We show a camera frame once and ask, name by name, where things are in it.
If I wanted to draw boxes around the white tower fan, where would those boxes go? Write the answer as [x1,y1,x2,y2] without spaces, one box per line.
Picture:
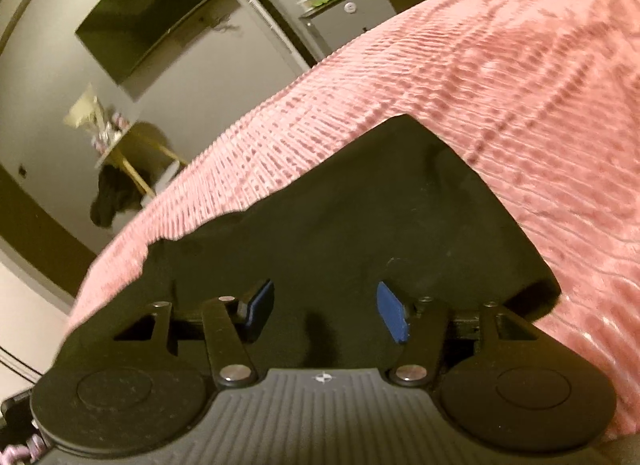
[223,0,313,70]

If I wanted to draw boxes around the pink ribbed blanket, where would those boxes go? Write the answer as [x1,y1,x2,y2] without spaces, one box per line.
[67,0,640,446]

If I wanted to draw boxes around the wrapped flower bouquet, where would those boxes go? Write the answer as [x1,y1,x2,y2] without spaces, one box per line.
[62,85,113,146]

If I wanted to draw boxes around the grey small cabinet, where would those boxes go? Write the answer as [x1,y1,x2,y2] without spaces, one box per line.
[299,0,398,53]

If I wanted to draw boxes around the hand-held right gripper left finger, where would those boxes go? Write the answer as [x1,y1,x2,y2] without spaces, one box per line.
[112,279,276,388]

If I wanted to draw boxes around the dark clothes pile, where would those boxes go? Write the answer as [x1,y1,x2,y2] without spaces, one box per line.
[90,167,143,228]

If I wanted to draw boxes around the black pants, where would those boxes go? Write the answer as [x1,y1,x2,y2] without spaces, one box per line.
[55,115,561,381]

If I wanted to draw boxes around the wall-mounted black television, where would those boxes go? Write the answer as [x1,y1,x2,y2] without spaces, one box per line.
[75,0,233,86]

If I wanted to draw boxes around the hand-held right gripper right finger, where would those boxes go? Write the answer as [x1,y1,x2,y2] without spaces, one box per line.
[376,281,538,388]

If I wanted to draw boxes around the round white side table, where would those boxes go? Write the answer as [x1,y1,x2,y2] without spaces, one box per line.
[95,121,191,196]

